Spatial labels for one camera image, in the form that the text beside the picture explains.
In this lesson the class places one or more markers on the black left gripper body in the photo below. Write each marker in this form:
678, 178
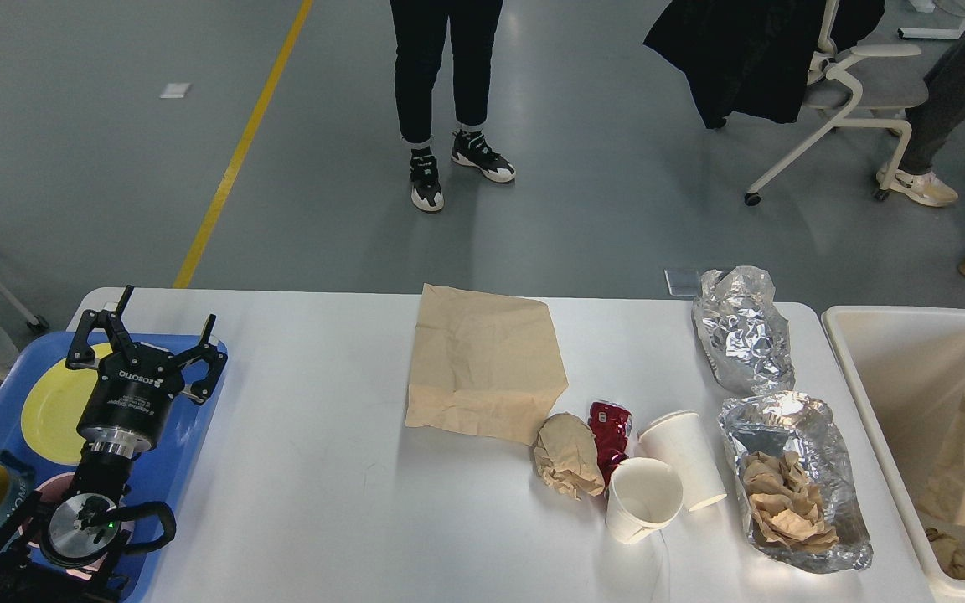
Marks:
131, 398

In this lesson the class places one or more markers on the yellow plastic plate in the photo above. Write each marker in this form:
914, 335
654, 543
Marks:
55, 400

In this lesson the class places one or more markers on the pink ribbed mug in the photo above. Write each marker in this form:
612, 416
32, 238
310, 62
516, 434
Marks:
53, 492

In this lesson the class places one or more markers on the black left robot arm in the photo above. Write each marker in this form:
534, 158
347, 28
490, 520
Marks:
97, 496

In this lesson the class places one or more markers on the crumpled brown paper ball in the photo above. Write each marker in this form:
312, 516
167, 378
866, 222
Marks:
565, 457

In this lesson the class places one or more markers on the crushed red can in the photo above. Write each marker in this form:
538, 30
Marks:
611, 426

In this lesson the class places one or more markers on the upright white paper cup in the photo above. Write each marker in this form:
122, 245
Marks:
644, 495

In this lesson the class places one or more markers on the lying white paper cup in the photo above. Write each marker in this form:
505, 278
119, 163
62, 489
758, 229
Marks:
679, 439

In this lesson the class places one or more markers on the crumpled aluminium foil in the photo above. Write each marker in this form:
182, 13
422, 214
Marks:
745, 338

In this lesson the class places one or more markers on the foil bag with paper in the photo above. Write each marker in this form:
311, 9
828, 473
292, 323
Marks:
794, 483

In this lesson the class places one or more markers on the black jacket on chair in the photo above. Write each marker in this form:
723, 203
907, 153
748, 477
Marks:
749, 57

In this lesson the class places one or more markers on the white office chair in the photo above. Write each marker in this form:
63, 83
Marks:
863, 86

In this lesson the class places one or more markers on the white plastic bin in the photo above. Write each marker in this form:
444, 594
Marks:
905, 367

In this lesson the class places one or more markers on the crumpled paper in bin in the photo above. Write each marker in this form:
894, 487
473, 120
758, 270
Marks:
948, 553

